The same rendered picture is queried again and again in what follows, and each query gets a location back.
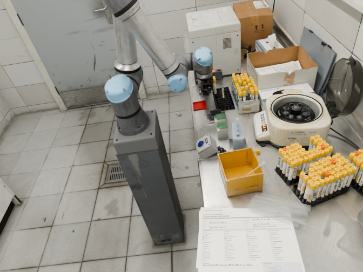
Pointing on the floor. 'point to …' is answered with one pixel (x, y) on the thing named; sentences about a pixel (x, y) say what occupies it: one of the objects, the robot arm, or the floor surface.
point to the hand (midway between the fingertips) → (204, 89)
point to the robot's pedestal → (155, 192)
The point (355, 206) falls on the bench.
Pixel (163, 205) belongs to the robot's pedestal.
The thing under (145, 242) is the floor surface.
